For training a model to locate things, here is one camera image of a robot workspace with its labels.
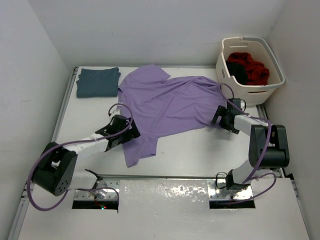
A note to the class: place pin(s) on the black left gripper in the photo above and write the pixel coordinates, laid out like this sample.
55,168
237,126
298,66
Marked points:
131,133

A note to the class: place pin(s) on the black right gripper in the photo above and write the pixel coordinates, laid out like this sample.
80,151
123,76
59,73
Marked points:
222,111

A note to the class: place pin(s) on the lavender garment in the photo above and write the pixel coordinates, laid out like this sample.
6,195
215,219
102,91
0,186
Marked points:
162,106

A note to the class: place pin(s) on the blue t shirt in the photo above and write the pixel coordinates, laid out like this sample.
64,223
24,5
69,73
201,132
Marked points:
98,83

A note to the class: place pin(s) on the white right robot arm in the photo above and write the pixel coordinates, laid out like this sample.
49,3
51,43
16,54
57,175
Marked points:
268,144

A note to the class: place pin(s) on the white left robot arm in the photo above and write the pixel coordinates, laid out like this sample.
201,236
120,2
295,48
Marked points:
55,170

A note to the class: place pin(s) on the black garment in basket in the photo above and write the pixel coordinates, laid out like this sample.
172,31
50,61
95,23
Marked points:
238,71

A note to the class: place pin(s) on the red garment in basket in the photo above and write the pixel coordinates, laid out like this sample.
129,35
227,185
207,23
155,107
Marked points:
256,71

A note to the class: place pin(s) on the cream perforated laundry basket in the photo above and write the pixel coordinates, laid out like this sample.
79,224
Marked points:
260,51

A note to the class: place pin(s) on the white front cover panel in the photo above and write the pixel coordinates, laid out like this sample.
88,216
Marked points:
173,210

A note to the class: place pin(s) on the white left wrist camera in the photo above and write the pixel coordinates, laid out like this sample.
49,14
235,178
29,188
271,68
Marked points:
115,109

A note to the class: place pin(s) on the aluminium table edge rail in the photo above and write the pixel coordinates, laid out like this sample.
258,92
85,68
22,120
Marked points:
64,105

